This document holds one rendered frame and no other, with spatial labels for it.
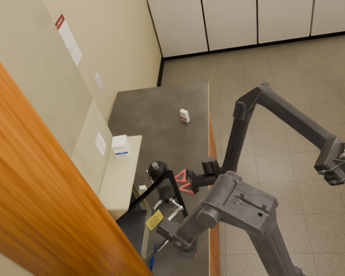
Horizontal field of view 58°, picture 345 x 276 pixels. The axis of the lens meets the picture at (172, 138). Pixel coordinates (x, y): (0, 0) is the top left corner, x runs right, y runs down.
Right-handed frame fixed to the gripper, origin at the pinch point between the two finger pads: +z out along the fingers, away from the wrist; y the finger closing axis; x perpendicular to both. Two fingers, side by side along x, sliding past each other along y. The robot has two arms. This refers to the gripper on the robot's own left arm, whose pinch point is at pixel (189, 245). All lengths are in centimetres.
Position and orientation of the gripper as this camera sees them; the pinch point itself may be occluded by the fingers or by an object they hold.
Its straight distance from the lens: 125.6
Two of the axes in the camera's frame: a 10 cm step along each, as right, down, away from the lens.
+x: 9.8, 0.9, -1.9
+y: -1.5, 9.1, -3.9
